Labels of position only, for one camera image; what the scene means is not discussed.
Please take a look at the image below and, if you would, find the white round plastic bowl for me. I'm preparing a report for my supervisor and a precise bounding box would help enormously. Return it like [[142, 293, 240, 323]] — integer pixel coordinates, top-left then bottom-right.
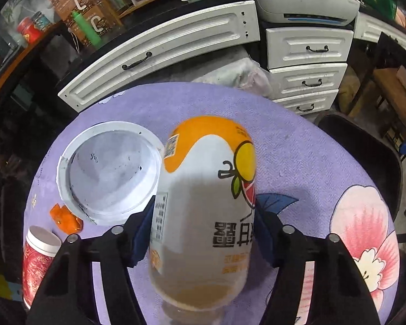
[[56, 121, 165, 226]]

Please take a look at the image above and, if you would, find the red tin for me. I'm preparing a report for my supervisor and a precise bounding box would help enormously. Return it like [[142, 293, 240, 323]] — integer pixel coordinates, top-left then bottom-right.
[[17, 17, 43, 44]]

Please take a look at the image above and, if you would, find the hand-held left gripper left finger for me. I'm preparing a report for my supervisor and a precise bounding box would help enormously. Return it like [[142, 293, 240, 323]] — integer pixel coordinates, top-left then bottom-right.
[[26, 198, 156, 325]]

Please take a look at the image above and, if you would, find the purple floral tablecloth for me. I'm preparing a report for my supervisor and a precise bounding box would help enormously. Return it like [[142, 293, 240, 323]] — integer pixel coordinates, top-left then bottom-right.
[[22, 81, 402, 325]]

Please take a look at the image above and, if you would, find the white inkjet printer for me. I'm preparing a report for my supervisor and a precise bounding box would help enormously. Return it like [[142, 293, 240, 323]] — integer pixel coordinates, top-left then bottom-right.
[[248, 0, 361, 30]]

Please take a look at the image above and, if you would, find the red patterned paper cup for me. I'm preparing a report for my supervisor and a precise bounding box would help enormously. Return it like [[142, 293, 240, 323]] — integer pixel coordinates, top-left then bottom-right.
[[23, 225, 63, 309]]

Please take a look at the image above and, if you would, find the black office chair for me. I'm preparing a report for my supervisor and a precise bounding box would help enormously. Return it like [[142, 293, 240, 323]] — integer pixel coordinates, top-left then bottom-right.
[[316, 112, 406, 244]]

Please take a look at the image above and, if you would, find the pale stuffed plastic bag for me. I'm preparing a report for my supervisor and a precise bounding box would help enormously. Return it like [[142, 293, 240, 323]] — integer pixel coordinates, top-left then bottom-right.
[[193, 45, 275, 98]]

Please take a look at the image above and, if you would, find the green bottle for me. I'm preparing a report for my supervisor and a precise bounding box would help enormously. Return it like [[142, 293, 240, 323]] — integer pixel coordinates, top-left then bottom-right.
[[71, 11, 102, 49]]

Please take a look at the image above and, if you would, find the white wide desk drawer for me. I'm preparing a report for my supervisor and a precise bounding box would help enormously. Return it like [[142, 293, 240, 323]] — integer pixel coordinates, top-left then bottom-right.
[[57, 1, 260, 113]]

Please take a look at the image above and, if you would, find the white small drawer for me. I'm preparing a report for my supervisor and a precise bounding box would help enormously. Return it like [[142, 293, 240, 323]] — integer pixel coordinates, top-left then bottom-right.
[[274, 90, 339, 115], [269, 63, 349, 101], [266, 27, 354, 70]]

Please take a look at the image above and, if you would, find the curved wooden counter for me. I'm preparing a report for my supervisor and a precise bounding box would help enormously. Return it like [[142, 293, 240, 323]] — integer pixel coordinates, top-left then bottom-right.
[[0, 20, 63, 109]]

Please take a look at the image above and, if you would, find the orange white juice bottle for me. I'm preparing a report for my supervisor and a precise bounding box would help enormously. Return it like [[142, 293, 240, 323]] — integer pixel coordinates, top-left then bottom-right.
[[148, 116, 258, 325]]

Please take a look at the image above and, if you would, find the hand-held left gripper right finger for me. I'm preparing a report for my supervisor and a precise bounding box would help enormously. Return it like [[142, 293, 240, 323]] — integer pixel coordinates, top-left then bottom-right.
[[254, 206, 381, 325]]

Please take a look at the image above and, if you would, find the cardboard box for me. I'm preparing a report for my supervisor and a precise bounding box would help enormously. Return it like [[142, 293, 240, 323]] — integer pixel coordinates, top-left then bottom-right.
[[372, 64, 406, 136]]

